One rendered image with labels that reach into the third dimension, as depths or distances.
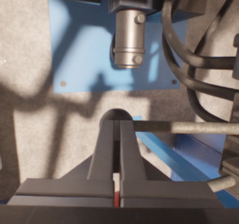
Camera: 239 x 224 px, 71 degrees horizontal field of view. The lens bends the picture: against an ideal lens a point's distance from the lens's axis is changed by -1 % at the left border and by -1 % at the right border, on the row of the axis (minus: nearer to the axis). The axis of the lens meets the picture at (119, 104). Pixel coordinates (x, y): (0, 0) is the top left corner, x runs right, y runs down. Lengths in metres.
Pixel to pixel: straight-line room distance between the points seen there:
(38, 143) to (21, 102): 0.28
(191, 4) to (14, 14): 0.84
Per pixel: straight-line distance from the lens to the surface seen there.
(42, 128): 1.16
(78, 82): 0.97
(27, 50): 1.09
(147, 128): 0.17
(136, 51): 0.60
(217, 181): 0.22
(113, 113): 0.16
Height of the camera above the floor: 1.08
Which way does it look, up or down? 64 degrees down
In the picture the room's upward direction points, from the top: 126 degrees clockwise
